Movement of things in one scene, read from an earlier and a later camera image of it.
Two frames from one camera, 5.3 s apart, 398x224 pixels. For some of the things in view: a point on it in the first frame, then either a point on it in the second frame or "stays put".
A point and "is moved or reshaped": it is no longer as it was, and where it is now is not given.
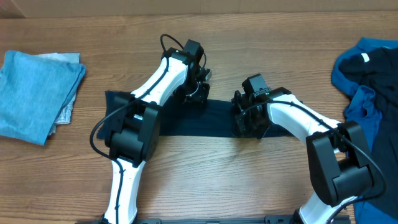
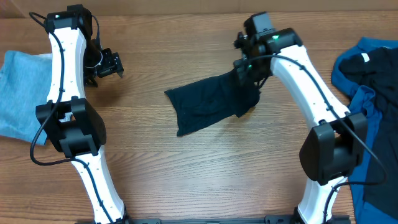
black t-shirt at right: [378, 68] stays put
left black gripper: [198, 101] -> [114, 65]
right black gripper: [244, 119] -> [244, 76]
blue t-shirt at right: [363, 111] stays put
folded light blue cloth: [33, 92] stays put
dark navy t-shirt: [216, 118] is moved or reshaped
